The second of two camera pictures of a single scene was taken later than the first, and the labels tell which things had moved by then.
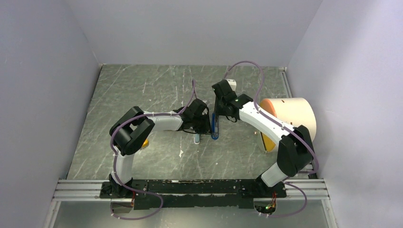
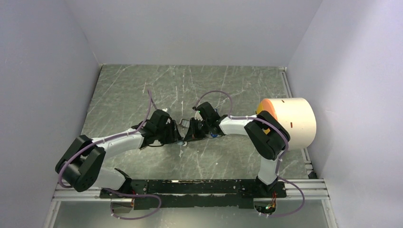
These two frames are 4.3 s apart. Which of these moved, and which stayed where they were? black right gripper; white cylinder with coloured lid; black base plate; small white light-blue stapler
Moved: black right gripper; small white light-blue stapler
Stayed: white cylinder with coloured lid; black base plate
